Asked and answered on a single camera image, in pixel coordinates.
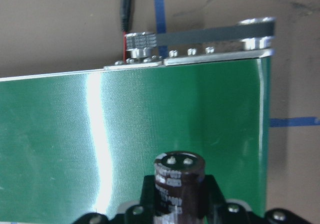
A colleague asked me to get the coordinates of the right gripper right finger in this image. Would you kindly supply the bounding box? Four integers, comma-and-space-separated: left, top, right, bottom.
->
204, 175, 310, 224

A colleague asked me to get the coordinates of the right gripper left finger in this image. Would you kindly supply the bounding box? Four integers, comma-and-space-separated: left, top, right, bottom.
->
73, 175, 155, 224

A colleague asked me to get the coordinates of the dark brown capacitor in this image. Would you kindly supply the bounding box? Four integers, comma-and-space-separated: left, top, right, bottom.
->
153, 151, 205, 223

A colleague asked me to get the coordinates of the green conveyor belt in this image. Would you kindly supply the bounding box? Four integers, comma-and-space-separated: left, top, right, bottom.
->
0, 17, 275, 223

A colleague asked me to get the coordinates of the red black power cable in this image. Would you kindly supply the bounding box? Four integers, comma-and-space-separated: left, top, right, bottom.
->
119, 0, 136, 62

